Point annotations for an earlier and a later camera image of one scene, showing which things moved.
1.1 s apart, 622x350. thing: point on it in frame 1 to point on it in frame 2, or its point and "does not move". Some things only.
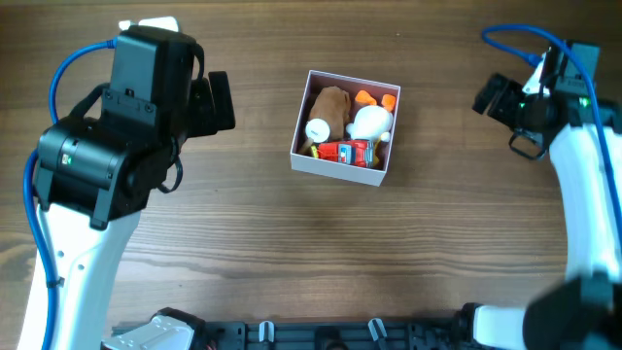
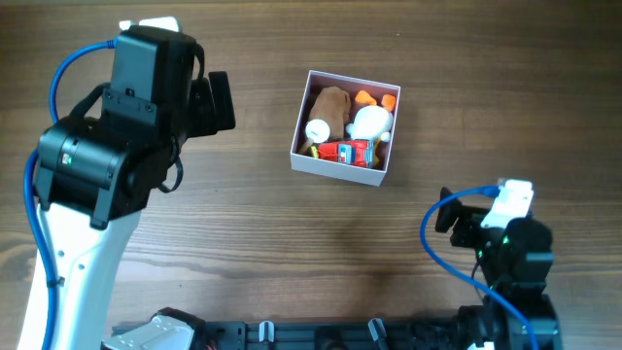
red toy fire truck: (358, 153) does not move
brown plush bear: (332, 104) does not move
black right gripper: (507, 90) to (469, 220)
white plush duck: (372, 122) does not move
